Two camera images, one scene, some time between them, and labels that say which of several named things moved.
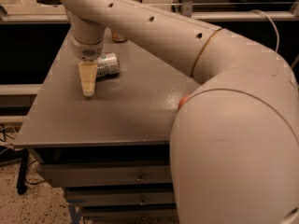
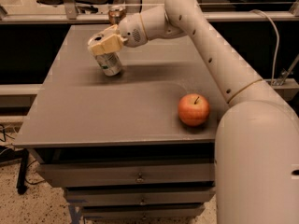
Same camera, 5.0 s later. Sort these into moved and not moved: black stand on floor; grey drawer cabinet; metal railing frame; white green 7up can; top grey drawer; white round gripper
Moved: white round gripper; white green 7up can
Not moved: metal railing frame; top grey drawer; black stand on floor; grey drawer cabinet
